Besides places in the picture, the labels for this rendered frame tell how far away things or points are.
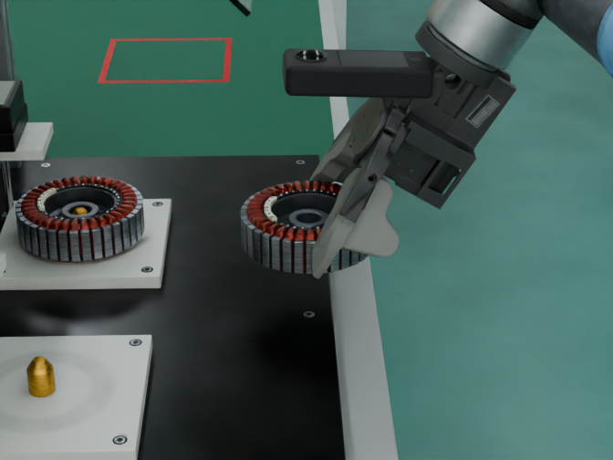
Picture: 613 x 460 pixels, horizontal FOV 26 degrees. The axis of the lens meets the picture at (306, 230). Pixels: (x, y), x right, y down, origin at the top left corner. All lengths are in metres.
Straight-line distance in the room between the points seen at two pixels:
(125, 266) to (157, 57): 0.61
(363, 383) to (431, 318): 1.53
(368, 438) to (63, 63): 0.86
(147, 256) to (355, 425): 0.27
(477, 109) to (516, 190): 2.06
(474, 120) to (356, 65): 0.11
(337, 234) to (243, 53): 0.73
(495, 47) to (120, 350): 0.37
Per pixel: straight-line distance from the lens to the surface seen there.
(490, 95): 1.04
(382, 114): 1.03
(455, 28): 1.01
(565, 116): 3.53
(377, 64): 1.03
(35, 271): 1.16
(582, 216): 3.01
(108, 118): 1.54
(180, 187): 1.32
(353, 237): 1.03
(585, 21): 0.95
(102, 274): 1.14
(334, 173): 1.13
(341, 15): 2.56
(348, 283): 1.19
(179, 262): 1.18
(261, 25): 1.83
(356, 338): 1.11
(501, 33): 1.01
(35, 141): 1.16
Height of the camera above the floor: 1.34
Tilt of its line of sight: 28 degrees down
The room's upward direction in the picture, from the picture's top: straight up
